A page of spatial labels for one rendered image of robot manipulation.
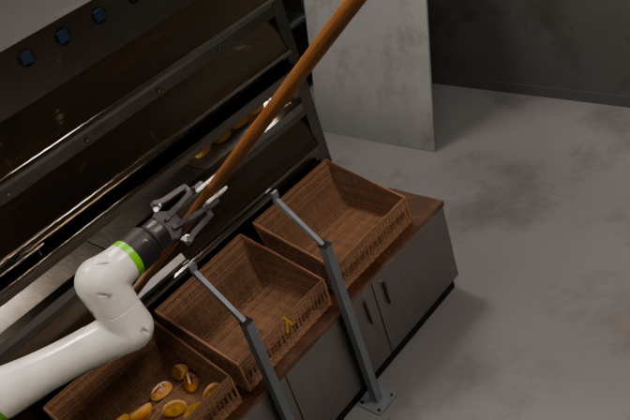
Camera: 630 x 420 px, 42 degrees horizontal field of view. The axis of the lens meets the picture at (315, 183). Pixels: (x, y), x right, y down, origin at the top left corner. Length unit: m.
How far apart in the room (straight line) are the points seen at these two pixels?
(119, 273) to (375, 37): 3.98
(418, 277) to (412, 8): 1.96
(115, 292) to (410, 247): 2.32
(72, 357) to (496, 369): 2.51
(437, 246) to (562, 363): 0.79
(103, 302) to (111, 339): 0.10
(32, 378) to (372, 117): 4.19
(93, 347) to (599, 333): 2.76
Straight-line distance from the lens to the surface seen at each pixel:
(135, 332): 1.84
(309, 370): 3.58
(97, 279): 1.78
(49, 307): 3.31
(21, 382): 1.90
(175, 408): 3.43
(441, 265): 4.19
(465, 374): 4.00
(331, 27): 1.39
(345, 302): 3.53
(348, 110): 5.89
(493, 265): 4.52
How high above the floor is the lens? 2.93
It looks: 32 degrees down
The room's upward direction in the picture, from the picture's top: 18 degrees counter-clockwise
